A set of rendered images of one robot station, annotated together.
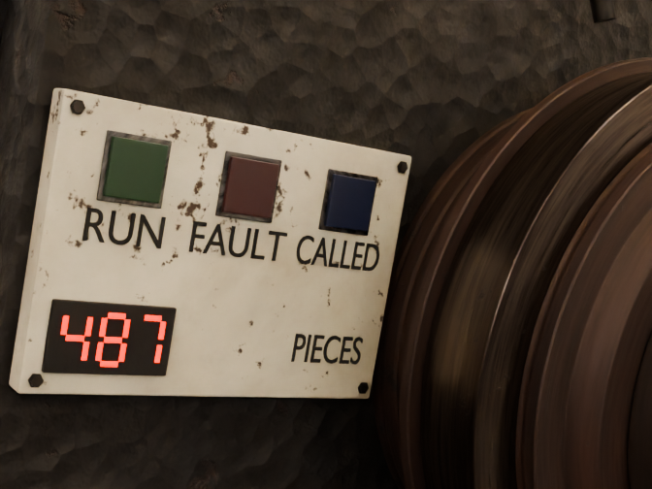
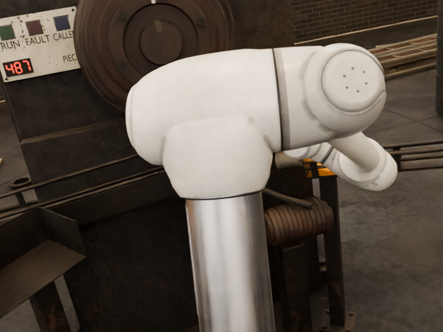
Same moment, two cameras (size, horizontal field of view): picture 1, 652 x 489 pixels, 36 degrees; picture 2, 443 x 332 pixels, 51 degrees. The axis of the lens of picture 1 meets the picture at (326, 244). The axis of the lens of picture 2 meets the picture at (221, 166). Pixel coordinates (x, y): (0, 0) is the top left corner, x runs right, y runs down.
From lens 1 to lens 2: 111 cm
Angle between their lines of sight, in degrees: 29
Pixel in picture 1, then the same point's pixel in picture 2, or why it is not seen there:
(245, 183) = (32, 27)
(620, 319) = (98, 35)
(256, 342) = (53, 60)
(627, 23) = not seen: outside the picture
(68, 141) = not seen: outside the picture
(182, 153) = (15, 26)
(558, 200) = (79, 12)
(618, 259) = (97, 21)
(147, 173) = (8, 32)
